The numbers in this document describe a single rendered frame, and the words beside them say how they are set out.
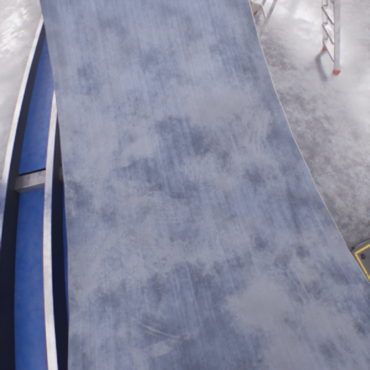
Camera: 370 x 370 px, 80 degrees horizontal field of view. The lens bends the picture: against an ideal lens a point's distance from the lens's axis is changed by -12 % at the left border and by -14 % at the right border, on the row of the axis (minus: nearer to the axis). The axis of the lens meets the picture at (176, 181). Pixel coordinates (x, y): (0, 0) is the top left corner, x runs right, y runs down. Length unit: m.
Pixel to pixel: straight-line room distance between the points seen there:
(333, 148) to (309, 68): 1.30
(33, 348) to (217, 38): 1.74
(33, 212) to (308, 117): 2.76
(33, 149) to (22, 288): 1.01
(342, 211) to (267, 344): 2.05
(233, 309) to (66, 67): 0.81
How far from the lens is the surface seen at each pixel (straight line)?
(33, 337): 1.69
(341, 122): 3.15
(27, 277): 1.74
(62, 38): 0.91
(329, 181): 2.59
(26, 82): 2.58
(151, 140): 0.70
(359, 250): 2.07
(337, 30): 3.49
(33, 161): 2.02
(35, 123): 2.28
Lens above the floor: 1.98
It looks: 62 degrees down
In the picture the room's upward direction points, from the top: 7 degrees counter-clockwise
